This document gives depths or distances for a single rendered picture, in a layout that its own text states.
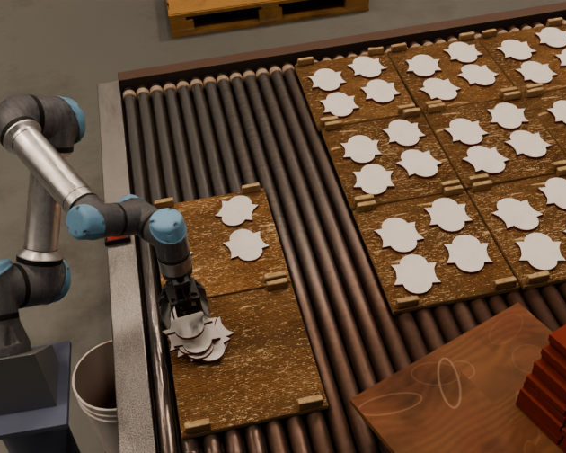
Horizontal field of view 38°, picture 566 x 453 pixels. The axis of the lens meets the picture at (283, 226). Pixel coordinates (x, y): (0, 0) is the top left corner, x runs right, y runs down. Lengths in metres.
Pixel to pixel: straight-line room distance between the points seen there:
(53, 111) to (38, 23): 3.69
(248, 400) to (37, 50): 3.77
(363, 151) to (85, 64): 2.83
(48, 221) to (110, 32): 3.42
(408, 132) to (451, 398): 1.11
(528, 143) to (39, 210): 1.51
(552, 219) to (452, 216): 0.29
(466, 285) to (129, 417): 0.93
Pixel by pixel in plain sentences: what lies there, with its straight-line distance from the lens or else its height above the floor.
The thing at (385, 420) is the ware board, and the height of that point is 1.04.
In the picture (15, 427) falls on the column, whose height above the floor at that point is 0.87.
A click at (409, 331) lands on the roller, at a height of 0.92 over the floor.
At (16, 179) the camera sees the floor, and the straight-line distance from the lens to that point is 4.36.
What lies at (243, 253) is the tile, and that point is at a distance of 2.30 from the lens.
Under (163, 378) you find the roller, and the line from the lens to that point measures 2.08.
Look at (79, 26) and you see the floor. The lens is 5.58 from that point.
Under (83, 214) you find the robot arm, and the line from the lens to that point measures 1.74.
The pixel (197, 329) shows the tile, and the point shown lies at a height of 1.04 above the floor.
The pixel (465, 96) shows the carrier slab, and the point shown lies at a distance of 2.91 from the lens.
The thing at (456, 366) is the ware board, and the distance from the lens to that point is 1.92.
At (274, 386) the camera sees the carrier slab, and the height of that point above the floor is 0.94.
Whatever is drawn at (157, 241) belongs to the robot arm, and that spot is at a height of 1.35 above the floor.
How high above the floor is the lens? 2.55
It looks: 43 degrees down
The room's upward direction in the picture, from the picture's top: 5 degrees counter-clockwise
